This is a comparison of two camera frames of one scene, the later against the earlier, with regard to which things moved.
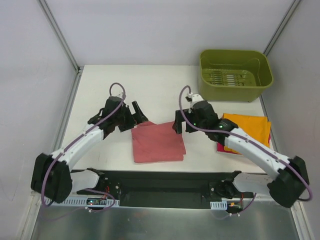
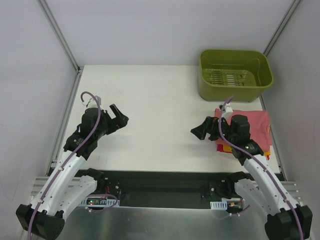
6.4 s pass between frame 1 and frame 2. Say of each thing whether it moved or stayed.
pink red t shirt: moved
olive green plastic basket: stayed
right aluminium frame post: stayed
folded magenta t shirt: stayed
